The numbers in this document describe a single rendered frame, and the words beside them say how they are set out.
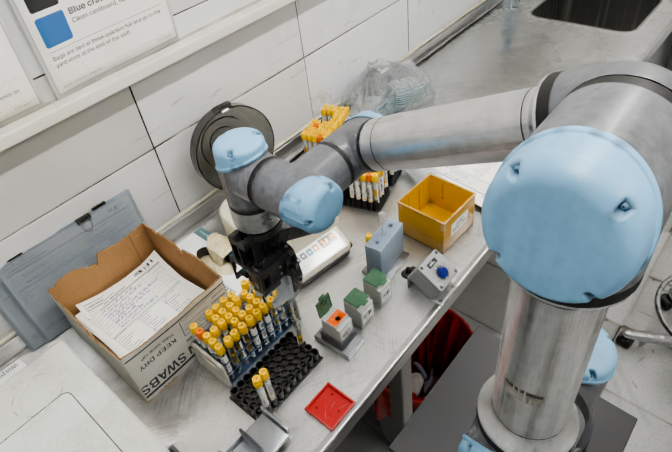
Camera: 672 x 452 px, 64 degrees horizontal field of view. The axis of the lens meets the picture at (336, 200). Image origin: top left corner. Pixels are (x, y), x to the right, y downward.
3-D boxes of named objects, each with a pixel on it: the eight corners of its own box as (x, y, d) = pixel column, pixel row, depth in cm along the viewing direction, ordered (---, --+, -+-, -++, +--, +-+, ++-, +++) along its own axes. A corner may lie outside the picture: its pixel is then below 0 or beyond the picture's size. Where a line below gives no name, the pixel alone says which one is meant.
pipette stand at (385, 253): (388, 284, 120) (386, 254, 113) (362, 273, 123) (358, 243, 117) (409, 255, 126) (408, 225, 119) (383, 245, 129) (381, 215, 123)
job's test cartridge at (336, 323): (342, 348, 107) (339, 330, 103) (324, 337, 109) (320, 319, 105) (354, 334, 109) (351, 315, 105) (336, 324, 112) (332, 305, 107)
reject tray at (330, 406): (332, 432, 96) (331, 430, 95) (304, 410, 99) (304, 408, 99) (356, 403, 99) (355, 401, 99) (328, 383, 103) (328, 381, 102)
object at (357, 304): (362, 329, 111) (360, 309, 107) (345, 318, 114) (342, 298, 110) (374, 316, 114) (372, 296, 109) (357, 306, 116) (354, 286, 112)
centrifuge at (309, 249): (287, 301, 119) (277, 264, 111) (218, 237, 138) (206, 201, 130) (365, 245, 130) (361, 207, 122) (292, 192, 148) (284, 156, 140)
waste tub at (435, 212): (443, 255, 125) (444, 224, 118) (397, 232, 132) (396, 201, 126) (474, 223, 131) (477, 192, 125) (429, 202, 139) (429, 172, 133)
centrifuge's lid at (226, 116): (183, 125, 118) (168, 117, 124) (218, 215, 132) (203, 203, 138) (262, 87, 127) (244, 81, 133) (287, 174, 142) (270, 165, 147)
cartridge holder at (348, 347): (349, 360, 106) (347, 350, 104) (314, 339, 111) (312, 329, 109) (365, 341, 109) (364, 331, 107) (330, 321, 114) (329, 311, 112)
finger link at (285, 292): (271, 319, 95) (259, 284, 89) (293, 297, 98) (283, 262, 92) (283, 327, 93) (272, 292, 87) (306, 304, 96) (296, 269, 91)
